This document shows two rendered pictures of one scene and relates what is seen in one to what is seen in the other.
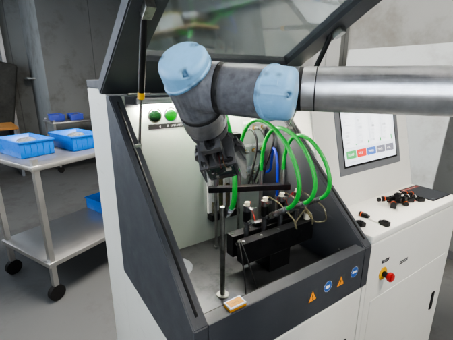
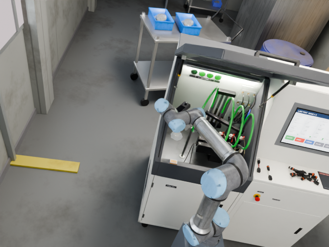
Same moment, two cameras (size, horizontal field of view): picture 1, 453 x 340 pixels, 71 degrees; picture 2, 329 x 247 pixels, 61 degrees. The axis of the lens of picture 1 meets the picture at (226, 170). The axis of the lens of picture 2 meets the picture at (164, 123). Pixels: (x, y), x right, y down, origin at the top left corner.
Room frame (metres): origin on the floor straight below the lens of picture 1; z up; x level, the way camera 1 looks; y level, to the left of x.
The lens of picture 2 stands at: (-0.51, -0.54, 2.44)
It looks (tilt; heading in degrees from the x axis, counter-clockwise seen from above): 42 degrees down; 29
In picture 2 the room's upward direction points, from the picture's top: 15 degrees clockwise
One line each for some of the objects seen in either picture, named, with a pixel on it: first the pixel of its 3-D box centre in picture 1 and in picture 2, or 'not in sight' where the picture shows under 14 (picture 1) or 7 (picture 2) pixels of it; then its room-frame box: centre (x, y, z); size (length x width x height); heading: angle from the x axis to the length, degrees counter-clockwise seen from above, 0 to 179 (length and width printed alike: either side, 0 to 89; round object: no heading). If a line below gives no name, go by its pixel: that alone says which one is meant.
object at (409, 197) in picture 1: (401, 197); (304, 174); (1.28, -0.76, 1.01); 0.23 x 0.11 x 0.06; 124
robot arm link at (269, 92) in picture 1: (259, 91); (176, 120); (0.48, -0.05, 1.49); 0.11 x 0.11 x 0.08; 71
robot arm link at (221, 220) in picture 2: not in sight; (216, 220); (0.44, -0.48, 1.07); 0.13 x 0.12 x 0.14; 161
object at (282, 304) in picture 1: (294, 299); (200, 175); (0.80, -0.20, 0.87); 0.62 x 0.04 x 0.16; 124
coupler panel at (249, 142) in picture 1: (254, 149); (243, 104); (1.35, -0.12, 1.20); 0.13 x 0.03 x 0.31; 124
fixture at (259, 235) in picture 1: (271, 243); (217, 151); (1.06, -0.17, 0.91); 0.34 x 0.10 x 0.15; 124
